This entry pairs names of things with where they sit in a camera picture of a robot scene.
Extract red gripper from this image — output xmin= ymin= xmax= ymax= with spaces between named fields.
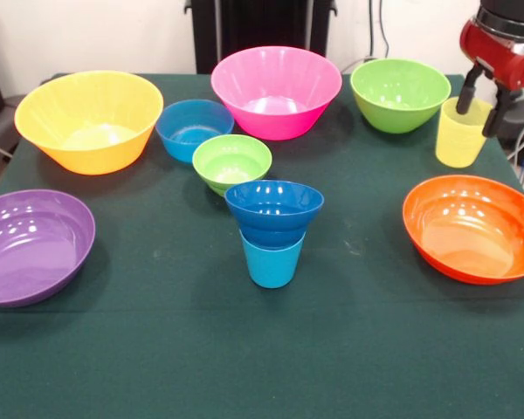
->
xmin=456 ymin=17 xmax=524 ymax=139

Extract translucent yellow plastic cup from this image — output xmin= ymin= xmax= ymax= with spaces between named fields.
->
xmin=434 ymin=96 xmax=494 ymax=168

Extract large green plastic bowl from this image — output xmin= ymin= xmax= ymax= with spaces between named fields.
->
xmin=349 ymin=58 xmax=452 ymax=134

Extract small dark blue bowl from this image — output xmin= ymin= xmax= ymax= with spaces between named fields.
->
xmin=224 ymin=179 xmax=325 ymax=251

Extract light blue plastic cup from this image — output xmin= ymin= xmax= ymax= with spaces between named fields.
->
xmin=238 ymin=229 xmax=307 ymax=289

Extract shallow orange plastic bowl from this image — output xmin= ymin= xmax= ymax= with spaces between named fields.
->
xmin=402 ymin=175 xmax=524 ymax=286

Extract large pink plastic bowl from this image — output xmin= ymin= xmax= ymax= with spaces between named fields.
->
xmin=210 ymin=45 xmax=343 ymax=141

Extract small green plastic bowl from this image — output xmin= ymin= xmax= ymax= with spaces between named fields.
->
xmin=191 ymin=134 xmax=273 ymax=197

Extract translucent light blue bowl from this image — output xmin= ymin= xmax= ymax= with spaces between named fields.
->
xmin=155 ymin=99 xmax=236 ymax=163

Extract dark green tablecloth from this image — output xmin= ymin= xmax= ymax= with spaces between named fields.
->
xmin=0 ymin=72 xmax=524 ymax=419

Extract large yellow plastic bowl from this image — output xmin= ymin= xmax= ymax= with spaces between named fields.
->
xmin=14 ymin=70 xmax=165 ymax=176

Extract shallow purple plastic bowl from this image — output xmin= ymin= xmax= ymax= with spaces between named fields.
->
xmin=0 ymin=189 xmax=96 ymax=308

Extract black wall cable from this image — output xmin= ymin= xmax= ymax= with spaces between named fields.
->
xmin=377 ymin=0 xmax=391 ymax=60
xmin=362 ymin=0 xmax=379 ymax=66

